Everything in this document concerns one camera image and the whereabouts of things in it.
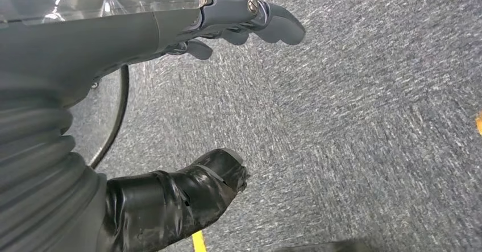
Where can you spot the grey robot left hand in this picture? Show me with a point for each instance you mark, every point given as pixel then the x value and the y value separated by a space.
pixel 94 35

